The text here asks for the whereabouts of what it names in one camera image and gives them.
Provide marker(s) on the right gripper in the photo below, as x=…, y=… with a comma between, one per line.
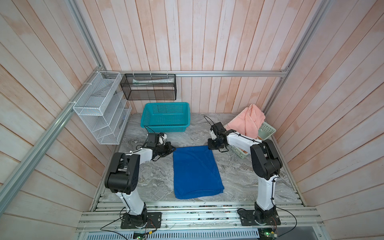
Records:
x=210, y=145

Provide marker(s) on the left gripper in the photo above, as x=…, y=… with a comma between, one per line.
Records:
x=168, y=149

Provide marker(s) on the blue towel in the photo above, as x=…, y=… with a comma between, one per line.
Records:
x=196, y=173

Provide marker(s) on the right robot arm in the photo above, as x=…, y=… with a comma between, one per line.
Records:
x=266, y=163

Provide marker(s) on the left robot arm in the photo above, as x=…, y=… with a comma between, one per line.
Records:
x=123, y=175

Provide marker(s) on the teal plastic basket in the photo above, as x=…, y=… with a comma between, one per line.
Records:
x=166, y=117

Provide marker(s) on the pink towel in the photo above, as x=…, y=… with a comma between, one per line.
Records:
x=248, y=122

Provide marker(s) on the orange patterned towel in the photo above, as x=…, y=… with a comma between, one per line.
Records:
x=255, y=140

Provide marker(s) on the light green plastic basket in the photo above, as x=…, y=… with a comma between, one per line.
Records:
x=265, y=132

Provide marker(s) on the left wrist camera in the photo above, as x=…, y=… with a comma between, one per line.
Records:
x=162, y=138

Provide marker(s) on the black mesh wall basket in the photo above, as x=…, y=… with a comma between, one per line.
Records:
x=149, y=87

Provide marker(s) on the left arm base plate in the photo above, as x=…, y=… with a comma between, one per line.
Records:
x=151, y=220

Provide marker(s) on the white wire shelf rack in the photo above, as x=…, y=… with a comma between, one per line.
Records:
x=103, y=108

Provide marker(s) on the aluminium back wall rail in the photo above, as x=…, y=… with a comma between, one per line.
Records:
x=230, y=73

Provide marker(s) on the aluminium wall rail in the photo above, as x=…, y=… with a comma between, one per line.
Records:
x=24, y=169
x=230, y=73

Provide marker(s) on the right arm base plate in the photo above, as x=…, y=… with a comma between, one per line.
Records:
x=258, y=217

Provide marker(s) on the aluminium left wall rail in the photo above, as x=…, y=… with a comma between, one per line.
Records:
x=24, y=169

